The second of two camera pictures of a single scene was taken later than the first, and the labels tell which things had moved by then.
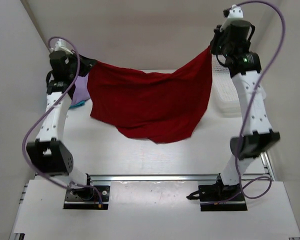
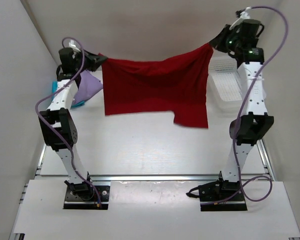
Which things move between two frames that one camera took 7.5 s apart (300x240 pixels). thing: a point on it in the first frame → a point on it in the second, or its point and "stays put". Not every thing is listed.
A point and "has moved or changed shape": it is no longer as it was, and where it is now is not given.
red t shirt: [164, 107] has moved or changed shape
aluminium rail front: [246, 177] stays put
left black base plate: [92, 197] stays put
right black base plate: [219, 197] stays put
